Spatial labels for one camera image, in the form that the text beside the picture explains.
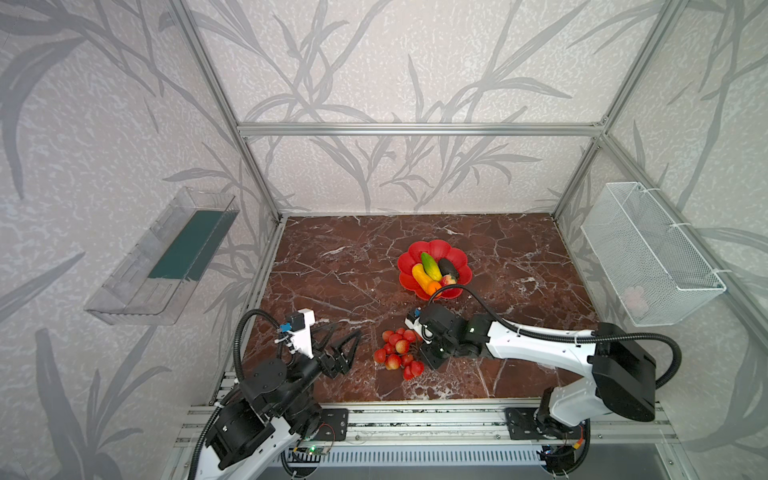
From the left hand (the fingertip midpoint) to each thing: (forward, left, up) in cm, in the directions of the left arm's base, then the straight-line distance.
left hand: (354, 324), depth 65 cm
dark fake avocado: (+29, -25, -22) cm, 45 cm away
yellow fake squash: (+24, -18, -21) cm, 36 cm away
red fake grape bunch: (0, -10, -19) cm, 22 cm away
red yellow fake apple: (+24, -25, -20) cm, 41 cm away
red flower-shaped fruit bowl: (+37, -23, -22) cm, 49 cm away
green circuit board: (-21, +10, -25) cm, 34 cm away
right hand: (+2, -15, -19) cm, 24 cm away
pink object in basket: (+9, -68, -3) cm, 69 cm away
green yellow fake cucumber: (+30, -20, -22) cm, 43 cm away
